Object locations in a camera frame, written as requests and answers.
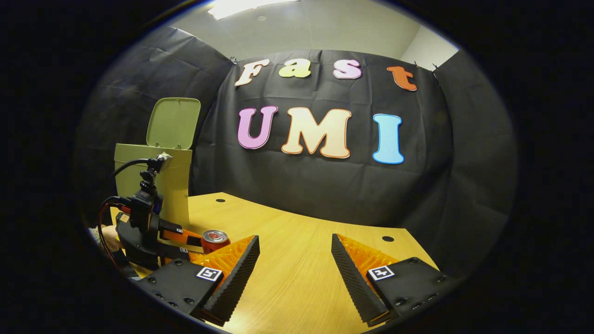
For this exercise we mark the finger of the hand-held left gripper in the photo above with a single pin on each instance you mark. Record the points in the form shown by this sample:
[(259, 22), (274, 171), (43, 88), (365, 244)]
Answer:
[(185, 254), (178, 235)]

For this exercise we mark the wooden desktop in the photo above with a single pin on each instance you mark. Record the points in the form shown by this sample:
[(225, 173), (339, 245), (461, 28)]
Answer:
[(297, 260)]

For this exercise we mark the orange pop can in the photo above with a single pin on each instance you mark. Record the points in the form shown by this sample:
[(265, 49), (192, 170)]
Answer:
[(216, 240)]

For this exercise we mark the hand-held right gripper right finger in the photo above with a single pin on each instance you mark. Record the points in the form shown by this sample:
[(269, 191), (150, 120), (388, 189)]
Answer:
[(353, 283)]

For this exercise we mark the black backdrop cloth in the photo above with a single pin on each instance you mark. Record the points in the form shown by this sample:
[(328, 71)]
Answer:
[(325, 185)]

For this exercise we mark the ceiling light panel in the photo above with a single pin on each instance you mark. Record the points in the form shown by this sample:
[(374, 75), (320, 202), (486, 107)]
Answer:
[(246, 7)]

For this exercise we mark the green desktop garbage bin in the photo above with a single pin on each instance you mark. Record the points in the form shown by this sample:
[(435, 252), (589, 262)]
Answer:
[(176, 185)]

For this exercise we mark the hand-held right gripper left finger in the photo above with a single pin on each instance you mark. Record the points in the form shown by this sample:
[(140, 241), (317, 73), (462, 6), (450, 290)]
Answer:
[(236, 283)]

